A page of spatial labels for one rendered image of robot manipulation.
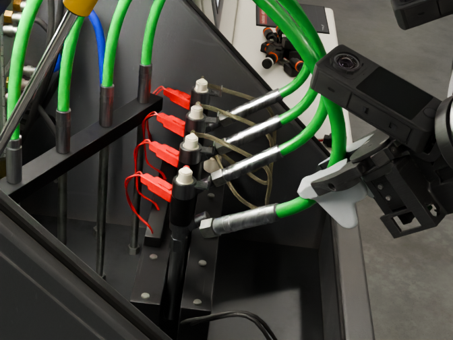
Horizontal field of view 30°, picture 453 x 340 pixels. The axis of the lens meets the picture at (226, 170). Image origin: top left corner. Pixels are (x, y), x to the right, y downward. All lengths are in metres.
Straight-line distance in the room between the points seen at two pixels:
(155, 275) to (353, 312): 0.26
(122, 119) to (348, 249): 0.37
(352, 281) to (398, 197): 0.45
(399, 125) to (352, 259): 0.55
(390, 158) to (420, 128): 0.04
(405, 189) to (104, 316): 0.26
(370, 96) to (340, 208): 0.14
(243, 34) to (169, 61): 0.55
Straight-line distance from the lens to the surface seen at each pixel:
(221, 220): 0.88
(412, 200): 0.71
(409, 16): 0.88
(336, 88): 0.70
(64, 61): 1.02
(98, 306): 0.66
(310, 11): 1.95
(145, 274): 1.08
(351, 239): 1.25
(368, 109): 0.70
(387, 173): 0.71
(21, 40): 0.93
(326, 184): 0.74
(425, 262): 2.91
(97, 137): 1.12
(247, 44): 1.74
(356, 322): 1.11
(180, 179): 0.98
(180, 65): 1.26
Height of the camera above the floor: 1.66
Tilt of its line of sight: 32 degrees down
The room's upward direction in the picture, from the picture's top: 7 degrees clockwise
